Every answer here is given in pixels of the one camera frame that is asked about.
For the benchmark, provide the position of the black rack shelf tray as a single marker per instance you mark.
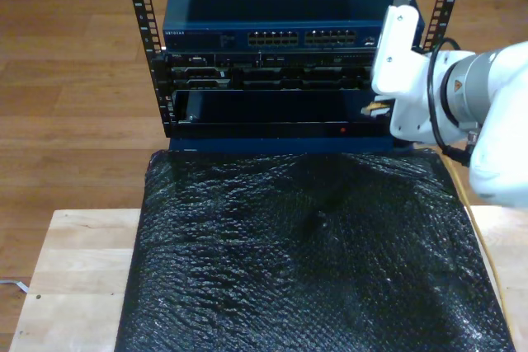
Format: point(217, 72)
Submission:
point(268, 129)

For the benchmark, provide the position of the black rack server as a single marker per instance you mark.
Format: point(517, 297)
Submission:
point(268, 76)

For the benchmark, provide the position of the blue rack base panel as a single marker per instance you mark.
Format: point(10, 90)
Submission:
point(268, 146)

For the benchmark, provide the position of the black textured mat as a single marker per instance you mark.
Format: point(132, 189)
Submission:
point(288, 265)

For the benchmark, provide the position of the black perforated rack post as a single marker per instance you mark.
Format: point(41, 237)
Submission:
point(142, 6)
point(443, 1)

